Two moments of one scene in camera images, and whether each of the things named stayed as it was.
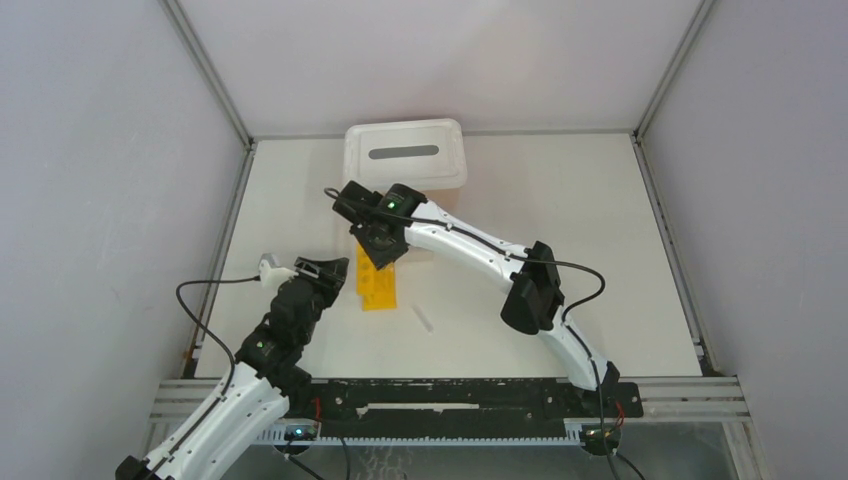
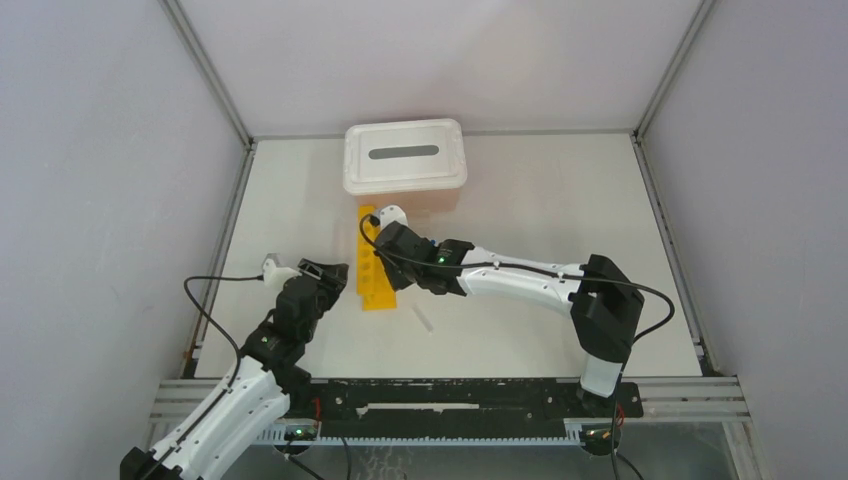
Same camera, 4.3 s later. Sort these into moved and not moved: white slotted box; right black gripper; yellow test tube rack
Moved: right black gripper
Not moved: white slotted box; yellow test tube rack
